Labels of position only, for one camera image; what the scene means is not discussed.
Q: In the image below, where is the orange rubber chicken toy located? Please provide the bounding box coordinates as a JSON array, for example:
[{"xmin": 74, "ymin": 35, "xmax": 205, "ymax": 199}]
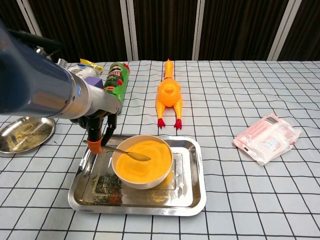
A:
[{"xmin": 155, "ymin": 58, "xmax": 184, "ymax": 130}]

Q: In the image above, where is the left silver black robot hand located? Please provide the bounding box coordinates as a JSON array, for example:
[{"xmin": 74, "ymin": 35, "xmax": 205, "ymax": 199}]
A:
[{"xmin": 69, "ymin": 83, "xmax": 123, "ymax": 154}]

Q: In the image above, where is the rectangular stainless steel tray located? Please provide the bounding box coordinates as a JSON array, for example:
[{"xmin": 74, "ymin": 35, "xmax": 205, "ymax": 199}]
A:
[{"xmin": 67, "ymin": 134, "xmax": 207, "ymax": 217}]

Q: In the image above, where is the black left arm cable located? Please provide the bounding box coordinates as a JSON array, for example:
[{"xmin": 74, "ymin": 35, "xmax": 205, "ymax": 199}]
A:
[{"xmin": 7, "ymin": 29, "xmax": 67, "ymax": 67}]

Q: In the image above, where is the purple foam cube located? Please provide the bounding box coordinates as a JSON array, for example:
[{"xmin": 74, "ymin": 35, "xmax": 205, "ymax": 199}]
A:
[{"xmin": 83, "ymin": 76, "xmax": 104, "ymax": 90}]

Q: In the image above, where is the small metal spoon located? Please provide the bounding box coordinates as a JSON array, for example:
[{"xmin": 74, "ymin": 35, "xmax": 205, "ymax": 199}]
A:
[{"xmin": 83, "ymin": 139, "xmax": 152, "ymax": 162}]

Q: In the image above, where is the green Pringles can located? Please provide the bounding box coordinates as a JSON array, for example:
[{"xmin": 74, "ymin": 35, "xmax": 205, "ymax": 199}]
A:
[{"xmin": 102, "ymin": 61, "xmax": 132, "ymax": 115}]

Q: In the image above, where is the white round bowl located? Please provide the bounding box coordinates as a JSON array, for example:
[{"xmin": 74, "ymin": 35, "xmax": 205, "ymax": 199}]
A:
[{"xmin": 111, "ymin": 134, "xmax": 174, "ymax": 190}]

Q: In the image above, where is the pink white plastic packet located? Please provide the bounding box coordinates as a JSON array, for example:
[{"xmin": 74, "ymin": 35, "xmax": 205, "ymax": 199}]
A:
[{"xmin": 232, "ymin": 113, "xmax": 302, "ymax": 167}]

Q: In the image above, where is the black folding partition screen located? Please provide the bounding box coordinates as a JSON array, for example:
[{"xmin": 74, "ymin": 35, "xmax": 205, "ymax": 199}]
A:
[{"xmin": 0, "ymin": 0, "xmax": 320, "ymax": 64}]

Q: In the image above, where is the white yellow bag roll pack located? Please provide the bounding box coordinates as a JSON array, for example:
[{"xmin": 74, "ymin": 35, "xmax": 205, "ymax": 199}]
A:
[{"xmin": 66, "ymin": 58, "xmax": 104, "ymax": 79}]

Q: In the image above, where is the blue checked tablecloth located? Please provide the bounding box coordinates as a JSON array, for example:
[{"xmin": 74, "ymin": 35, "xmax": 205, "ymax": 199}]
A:
[{"xmin": 0, "ymin": 59, "xmax": 320, "ymax": 240}]

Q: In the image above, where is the round stainless steel plate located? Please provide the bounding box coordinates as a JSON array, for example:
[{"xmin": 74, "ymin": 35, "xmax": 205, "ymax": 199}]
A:
[{"xmin": 0, "ymin": 115, "xmax": 56, "ymax": 154}]

